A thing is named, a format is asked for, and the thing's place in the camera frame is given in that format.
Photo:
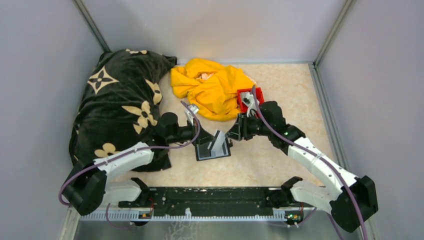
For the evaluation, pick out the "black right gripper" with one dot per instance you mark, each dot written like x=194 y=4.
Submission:
x=235 y=132

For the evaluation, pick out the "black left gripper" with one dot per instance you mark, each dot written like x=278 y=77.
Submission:
x=204 y=137

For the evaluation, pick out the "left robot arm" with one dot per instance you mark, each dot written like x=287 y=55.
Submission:
x=91 y=184

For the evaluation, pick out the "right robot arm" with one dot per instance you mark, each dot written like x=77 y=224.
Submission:
x=349 y=199

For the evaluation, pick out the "red plastic bin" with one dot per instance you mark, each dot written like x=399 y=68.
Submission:
x=247 y=102

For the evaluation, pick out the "yellow jacket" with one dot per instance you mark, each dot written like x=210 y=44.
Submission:
x=211 y=86

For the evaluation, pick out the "black floral blanket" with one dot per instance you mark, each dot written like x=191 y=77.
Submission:
x=120 y=104

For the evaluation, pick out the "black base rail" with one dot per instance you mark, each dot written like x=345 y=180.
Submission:
x=215 y=202

